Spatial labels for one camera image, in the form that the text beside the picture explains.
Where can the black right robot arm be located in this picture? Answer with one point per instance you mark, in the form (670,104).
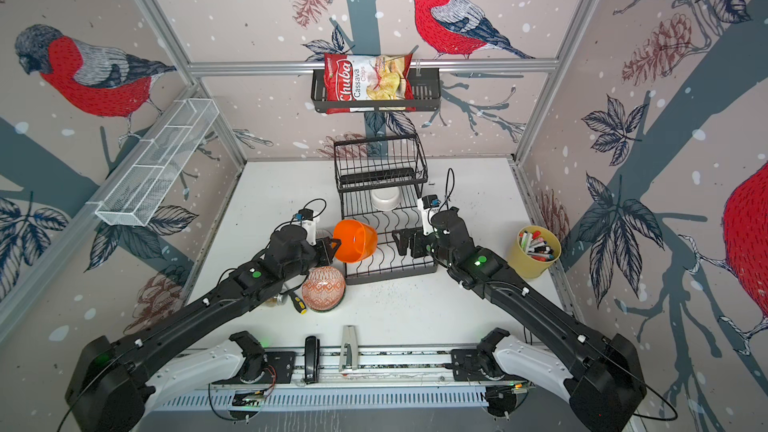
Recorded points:
(600,378)

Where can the white mesh wall basket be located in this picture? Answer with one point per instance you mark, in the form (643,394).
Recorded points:
(139,192)

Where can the red cassava chips bag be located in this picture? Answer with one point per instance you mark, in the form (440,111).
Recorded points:
(355,78)

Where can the grey metal bracket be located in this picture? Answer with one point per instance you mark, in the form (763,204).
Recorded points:
(349,352)

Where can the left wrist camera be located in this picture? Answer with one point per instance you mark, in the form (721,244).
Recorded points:
(306,218)

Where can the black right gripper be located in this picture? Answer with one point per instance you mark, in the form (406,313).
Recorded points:
(416,237)

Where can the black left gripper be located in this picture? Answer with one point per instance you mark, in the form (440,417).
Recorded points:
(327,253)

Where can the red patterned ceramic bowl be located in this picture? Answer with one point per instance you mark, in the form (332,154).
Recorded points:
(324,289)

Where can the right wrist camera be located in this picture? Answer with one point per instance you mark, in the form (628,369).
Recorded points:
(427,205)

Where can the orange plastic bowl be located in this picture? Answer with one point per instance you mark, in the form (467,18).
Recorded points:
(358,241)

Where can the yellow black screwdriver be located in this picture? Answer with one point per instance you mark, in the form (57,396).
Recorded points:
(297,302)

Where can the yellow marker cup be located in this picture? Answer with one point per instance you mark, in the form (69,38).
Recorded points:
(534,251)

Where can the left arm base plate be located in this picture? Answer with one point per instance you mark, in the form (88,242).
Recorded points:
(276,367)

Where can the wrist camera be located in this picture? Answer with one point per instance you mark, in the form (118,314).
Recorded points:
(427,205)
(306,218)

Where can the black wall wire shelf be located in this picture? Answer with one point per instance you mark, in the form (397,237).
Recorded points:
(425,87)

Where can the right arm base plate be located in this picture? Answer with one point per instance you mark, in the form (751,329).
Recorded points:
(469,365)

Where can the black wire dish rack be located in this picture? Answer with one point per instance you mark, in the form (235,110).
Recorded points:
(380,182)

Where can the white ceramic bowl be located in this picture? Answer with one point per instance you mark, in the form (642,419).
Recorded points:
(385,199)

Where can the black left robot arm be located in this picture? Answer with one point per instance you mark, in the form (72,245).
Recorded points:
(115,384)

